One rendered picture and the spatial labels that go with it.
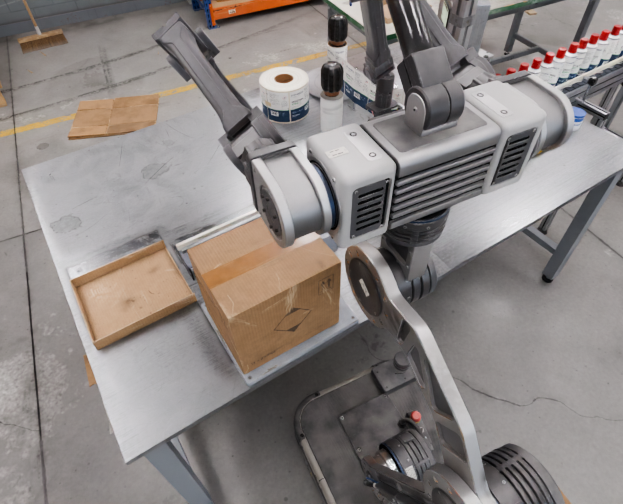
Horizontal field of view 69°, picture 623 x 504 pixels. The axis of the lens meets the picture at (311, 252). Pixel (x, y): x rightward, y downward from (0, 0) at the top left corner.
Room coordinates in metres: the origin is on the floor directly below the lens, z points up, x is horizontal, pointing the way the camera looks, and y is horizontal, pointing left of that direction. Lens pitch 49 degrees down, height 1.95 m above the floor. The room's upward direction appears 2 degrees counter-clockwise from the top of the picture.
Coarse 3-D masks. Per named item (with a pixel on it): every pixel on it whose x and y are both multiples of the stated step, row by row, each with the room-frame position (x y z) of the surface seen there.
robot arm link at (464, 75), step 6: (462, 66) 0.95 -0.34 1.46; (468, 66) 0.93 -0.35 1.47; (456, 72) 0.93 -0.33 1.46; (462, 72) 0.92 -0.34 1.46; (468, 72) 0.90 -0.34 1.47; (474, 72) 0.90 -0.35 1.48; (480, 72) 0.89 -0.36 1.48; (456, 78) 0.91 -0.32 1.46; (462, 78) 0.89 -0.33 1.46; (468, 78) 0.89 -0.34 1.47; (462, 84) 0.88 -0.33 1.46; (468, 84) 0.87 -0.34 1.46
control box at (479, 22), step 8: (440, 0) 1.40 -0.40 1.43; (448, 0) 1.31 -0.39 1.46; (480, 0) 1.27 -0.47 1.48; (488, 0) 1.27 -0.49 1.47; (440, 8) 1.39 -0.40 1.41; (480, 8) 1.25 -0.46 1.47; (488, 8) 1.24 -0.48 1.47; (440, 16) 1.37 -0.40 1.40; (480, 16) 1.25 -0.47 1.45; (448, 24) 1.26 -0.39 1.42; (472, 24) 1.25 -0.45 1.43; (480, 24) 1.25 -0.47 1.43; (472, 32) 1.25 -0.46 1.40; (480, 32) 1.24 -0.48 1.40; (472, 40) 1.25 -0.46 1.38; (480, 40) 1.24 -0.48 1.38
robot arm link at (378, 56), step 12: (372, 0) 1.23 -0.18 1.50; (372, 12) 1.24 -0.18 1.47; (372, 24) 1.26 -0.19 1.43; (384, 24) 1.29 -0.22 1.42; (372, 36) 1.28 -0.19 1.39; (384, 36) 1.30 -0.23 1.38; (372, 48) 1.32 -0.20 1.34; (384, 48) 1.32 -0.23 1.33; (372, 60) 1.33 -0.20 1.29; (384, 60) 1.34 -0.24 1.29
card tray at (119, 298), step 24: (120, 264) 0.94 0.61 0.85; (144, 264) 0.94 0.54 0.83; (168, 264) 0.94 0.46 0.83; (72, 288) 0.83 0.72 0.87; (96, 288) 0.85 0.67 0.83; (120, 288) 0.85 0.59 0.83; (144, 288) 0.85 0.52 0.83; (168, 288) 0.84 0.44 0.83; (96, 312) 0.76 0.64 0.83; (120, 312) 0.76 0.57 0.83; (144, 312) 0.76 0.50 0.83; (168, 312) 0.75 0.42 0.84; (96, 336) 0.68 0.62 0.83; (120, 336) 0.67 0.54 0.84
